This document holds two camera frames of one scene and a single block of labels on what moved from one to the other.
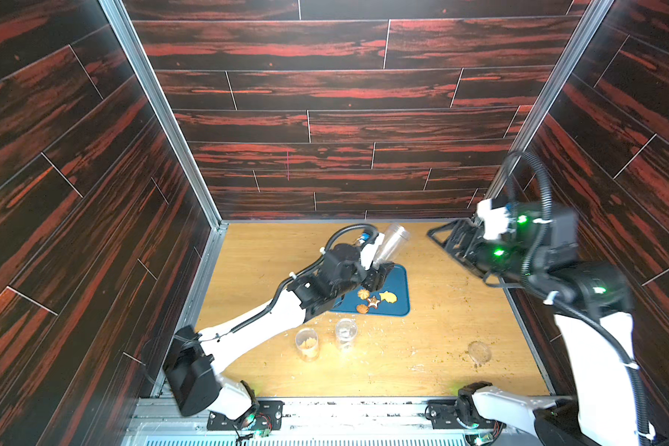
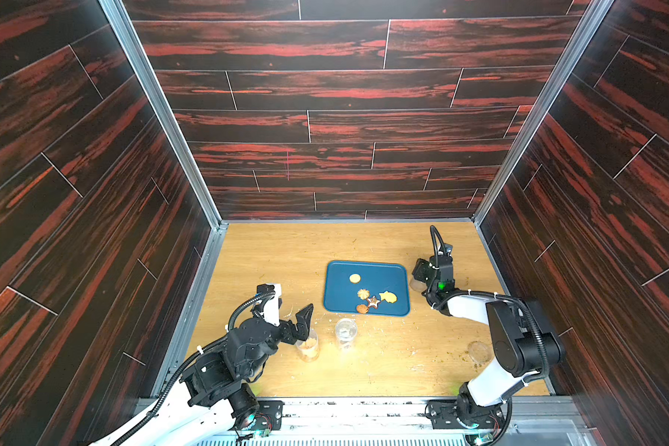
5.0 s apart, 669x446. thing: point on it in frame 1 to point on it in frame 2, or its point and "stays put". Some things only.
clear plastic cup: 479,353 stays put
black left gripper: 373,281 to 301,330
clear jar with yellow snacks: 307,341 stays put
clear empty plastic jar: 346,330 stays put
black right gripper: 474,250 to 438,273
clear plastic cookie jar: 394,239 to 417,285
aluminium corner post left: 138,54 stays put
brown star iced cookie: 373,302 stays put
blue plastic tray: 397,282 stays put
